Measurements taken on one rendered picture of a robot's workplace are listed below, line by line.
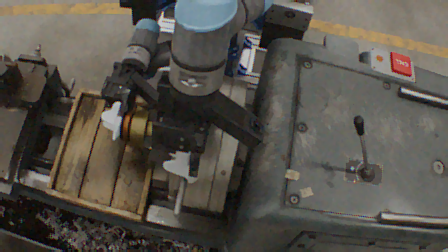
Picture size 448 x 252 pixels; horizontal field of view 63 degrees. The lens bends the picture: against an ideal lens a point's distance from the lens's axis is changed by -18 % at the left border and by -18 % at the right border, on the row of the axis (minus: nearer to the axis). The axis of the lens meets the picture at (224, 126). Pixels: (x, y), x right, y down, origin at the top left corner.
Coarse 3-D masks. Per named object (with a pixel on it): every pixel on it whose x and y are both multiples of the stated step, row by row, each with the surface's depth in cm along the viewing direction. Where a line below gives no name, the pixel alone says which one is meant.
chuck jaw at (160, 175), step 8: (144, 144) 99; (144, 152) 100; (152, 152) 98; (160, 152) 98; (152, 160) 97; (160, 160) 97; (168, 160) 97; (152, 168) 99; (160, 168) 96; (160, 176) 94; (168, 176) 95; (160, 184) 95; (168, 184) 95; (176, 192) 94
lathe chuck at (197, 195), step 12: (228, 84) 95; (228, 96) 92; (216, 132) 88; (216, 144) 88; (204, 156) 88; (216, 156) 88; (204, 168) 88; (204, 180) 89; (192, 192) 92; (204, 192) 91; (192, 204) 96; (204, 204) 95
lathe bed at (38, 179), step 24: (48, 120) 125; (48, 144) 133; (48, 168) 120; (24, 192) 129; (168, 192) 119; (96, 216) 129; (168, 216) 116; (192, 216) 117; (216, 216) 120; (192, 240) 129; (216, 240) 126
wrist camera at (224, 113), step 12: (204, 108) 62; (216, 108) 62; (228, 108) 64; (240, 108) 66; (216, 120) 63; (228, 120) 63; (240, 120) 65; (252, 120) 66; (228, 132) 65; (240, 132) 64; (252, 132) 65; (264, 132) 67; (252, 144) 66
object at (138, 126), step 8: (128, 112) 102; (136, 112) 102; (144, 112) 102; (128, 120) 100; (136, 120) 100; (144, 120) 100; (120, 128) 100; (128, 128) 100; (136, 128) 99; (144, 128) 99; (120, 136) 101; (128, 136) 101; (136, 136) 100; (144, 136) 100; (136, 144) 102
